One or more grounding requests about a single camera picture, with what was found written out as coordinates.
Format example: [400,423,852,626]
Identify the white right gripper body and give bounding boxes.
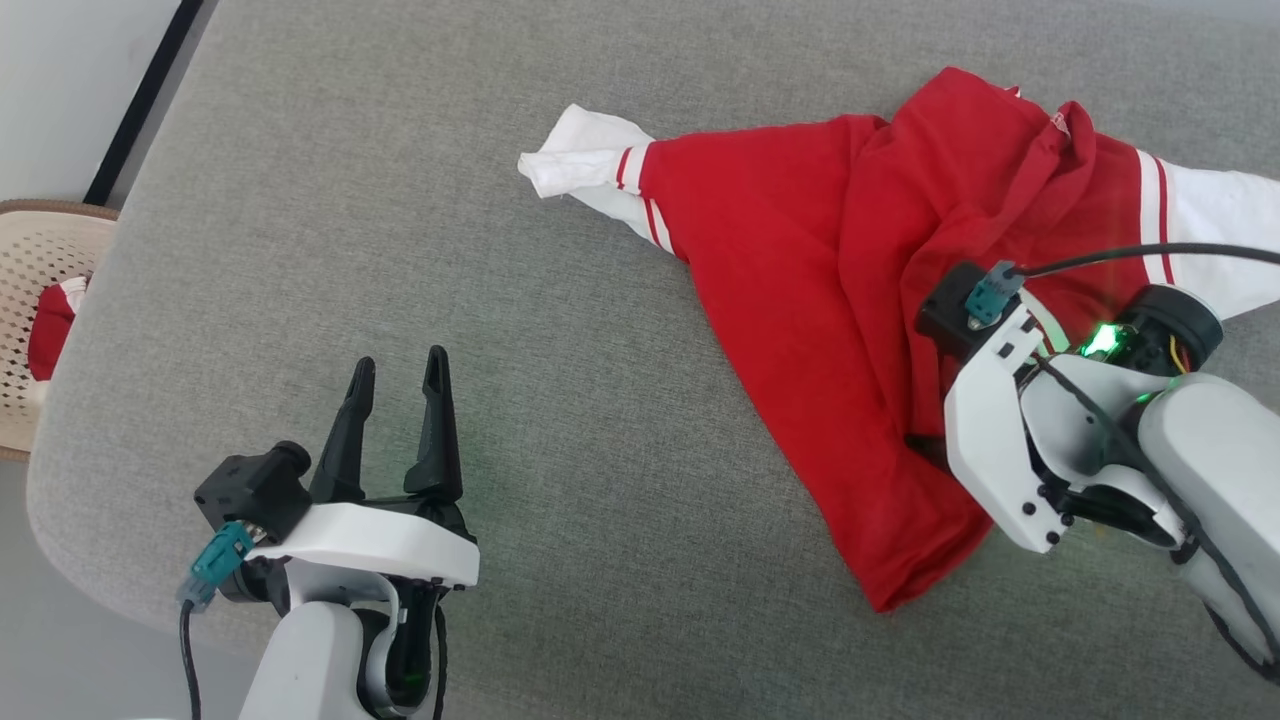
[943,303,1191,554]

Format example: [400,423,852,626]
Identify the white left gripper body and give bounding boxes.
[245,497,481,716]

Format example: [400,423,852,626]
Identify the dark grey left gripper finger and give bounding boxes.
[404,345,464,504]
[310,356,377,504]

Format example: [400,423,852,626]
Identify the red white-sleeved garment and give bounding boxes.
[518,66,1280,613]

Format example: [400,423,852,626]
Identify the small red white cloth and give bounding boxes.
[27,275,91,382]

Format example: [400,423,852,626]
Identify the beige perforated laundry basket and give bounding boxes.
[0,199,120,463]

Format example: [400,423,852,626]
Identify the black baseboard strip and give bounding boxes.
[83,0,207,207]

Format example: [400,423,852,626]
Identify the teal right cable connector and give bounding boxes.
[965,262,1026,326]

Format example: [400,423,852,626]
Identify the teal cable connector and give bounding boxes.
[965,262,1026,326]
[176,521,255,613]

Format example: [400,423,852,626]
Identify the teal left cable connector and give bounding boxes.
[176,521,255,613]

